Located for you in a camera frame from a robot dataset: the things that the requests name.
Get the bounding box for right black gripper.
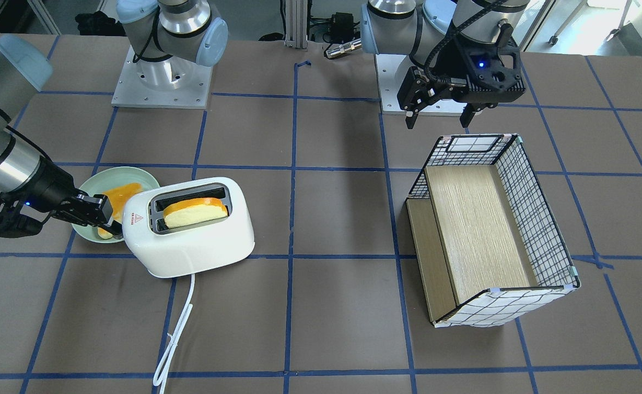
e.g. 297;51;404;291
0;157;123;240

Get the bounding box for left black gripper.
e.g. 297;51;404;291
396;38;526;130

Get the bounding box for white toaster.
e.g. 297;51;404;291
121;177;254;279

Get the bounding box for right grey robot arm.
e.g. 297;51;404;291
0;34;123;239

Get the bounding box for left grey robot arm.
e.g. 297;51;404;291
360;1;528;129

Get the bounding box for bread slice in toaster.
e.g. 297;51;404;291
164;197;229;229

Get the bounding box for bread slice on plate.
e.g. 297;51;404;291
102;182;143;224

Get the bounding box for light green plate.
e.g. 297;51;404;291
73;166;160;244

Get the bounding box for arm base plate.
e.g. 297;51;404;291
112;48;213;109
375;54;466;117

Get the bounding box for wire basket with wooden shelf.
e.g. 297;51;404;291
406;134;581;328

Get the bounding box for white toaster power cable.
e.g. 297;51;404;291
153;274;197;394

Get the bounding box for aluminium frame post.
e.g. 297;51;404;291
279;1;310;51

